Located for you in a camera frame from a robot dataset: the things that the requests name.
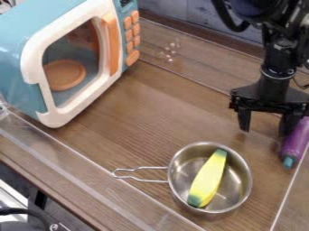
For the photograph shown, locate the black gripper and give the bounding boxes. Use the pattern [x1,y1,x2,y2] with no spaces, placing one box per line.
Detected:
[229,70,309,137]

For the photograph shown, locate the purple toy eggplant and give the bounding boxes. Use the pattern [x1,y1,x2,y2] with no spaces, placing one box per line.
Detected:
[280,116,309,169]

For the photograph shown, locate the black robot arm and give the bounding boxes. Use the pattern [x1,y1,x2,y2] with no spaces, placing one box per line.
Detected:
[229,0,309,136]

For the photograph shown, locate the orange microwave turntable plate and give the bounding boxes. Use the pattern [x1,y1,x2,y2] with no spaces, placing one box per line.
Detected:
[43,60,86,91]

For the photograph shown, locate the blue toy microwave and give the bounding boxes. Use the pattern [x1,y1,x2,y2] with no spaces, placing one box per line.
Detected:
[0,0,142,128]

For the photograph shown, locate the silver pot with wire handle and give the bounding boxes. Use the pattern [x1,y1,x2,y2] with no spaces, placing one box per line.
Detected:
[111,141,253,220]

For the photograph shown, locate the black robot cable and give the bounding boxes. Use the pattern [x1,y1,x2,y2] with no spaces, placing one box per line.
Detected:
[210,0,309,89]

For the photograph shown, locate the black cable lower left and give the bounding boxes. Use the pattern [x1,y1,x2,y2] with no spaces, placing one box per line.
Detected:
[0,207,56,231]

